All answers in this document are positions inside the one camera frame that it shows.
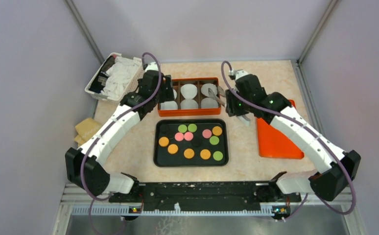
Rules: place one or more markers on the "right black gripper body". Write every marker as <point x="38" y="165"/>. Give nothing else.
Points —
<point x="236" y="106"/>

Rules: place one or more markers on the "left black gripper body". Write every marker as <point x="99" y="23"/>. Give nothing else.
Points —
<point x="165" y="94"/>

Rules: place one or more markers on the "orange cookie box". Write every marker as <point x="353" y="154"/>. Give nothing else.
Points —
<point x="177" y="83"/>

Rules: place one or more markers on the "green cookie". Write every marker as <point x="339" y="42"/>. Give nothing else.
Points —
<point x="214" y="140"/>
<point x="182" y="128"/>
<point x="218" y="156"/>
<point x="192" y="127"/>

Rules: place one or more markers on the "pink cookie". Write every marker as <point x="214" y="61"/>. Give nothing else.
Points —
<point x="188" y="136"/>
<point x="207" y="133"/>
<point x="179" y="136"/>

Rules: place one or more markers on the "black cookie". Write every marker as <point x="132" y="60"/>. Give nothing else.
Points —
<point x="196" y="142"/>

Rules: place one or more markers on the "orange cookie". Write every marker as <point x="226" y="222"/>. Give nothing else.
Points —
<point x="163" y="141"/>
<point x="217" y="130"/>
<point x="189" y="153"/>
<point x="205" y="154"/>
<point x="172" y="149"/>

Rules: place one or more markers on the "metal tongs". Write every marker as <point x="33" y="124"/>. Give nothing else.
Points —
<point x="217" y="97"/>

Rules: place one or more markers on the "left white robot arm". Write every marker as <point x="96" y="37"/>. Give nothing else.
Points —
<point x="85" y="164"/>

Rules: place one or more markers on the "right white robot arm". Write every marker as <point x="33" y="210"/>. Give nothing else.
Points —
<point x="334" y="167"/>

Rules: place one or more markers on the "paper cup front left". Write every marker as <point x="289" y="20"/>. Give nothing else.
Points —
<point x="169" y="105"/>

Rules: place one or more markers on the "paper cup back middle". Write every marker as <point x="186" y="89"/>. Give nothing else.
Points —
<point x="189" y="91"/>

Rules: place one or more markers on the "paper cup front middle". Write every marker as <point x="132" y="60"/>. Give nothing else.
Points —
<point x="189" y="104"/>

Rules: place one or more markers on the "paper cup back right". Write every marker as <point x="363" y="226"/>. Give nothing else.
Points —
<point x="205" y="89"/>

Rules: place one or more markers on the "green cookie right middle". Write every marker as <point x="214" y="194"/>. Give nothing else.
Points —
<point x="214" y="140"/>

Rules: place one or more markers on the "green cookie top left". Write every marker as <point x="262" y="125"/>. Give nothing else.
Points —
<point x="182" y="128"/>

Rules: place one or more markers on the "green cookie bottom right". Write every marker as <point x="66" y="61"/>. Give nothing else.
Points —
<point x="218" y="156"/>

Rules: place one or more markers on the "white plastic basket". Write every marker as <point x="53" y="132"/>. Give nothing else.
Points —
<point x="96" y="84"/>

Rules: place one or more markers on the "black cookie tray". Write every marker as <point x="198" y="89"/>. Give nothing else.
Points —
<point x="169" y="127"/>

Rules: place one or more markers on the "orange box lid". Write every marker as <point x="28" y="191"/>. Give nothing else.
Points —
<point x="274" y="144"/>

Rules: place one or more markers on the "yellow sponge cloth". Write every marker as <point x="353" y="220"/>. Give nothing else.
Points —
<point x="85" y="130"/>

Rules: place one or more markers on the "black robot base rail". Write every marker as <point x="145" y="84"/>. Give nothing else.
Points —
<point x="208" y="198"/>

